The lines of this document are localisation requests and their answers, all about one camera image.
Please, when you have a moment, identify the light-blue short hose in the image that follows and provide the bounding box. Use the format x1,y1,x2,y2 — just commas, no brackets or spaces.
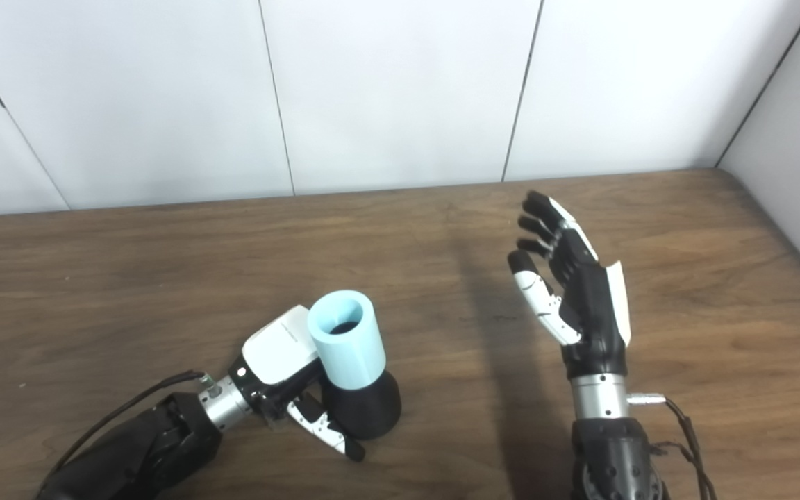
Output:
307,290,388,390

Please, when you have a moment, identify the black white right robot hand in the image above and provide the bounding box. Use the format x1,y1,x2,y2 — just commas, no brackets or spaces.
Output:
507,191,632,381

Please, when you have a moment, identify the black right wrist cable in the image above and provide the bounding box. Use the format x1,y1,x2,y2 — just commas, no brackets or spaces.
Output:
628,393,719,500

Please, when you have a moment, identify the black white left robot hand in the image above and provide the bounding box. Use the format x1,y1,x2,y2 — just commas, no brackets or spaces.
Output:
228,305,366,463

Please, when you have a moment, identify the black funnel-shaped nozzle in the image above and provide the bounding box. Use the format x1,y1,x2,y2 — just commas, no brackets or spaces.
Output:
322,370,402,440

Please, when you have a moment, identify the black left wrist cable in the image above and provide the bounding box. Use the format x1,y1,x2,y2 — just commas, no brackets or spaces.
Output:
33,370,215,500

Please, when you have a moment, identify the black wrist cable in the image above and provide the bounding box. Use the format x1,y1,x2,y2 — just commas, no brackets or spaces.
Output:
33,370,215,500
628,393,719,500

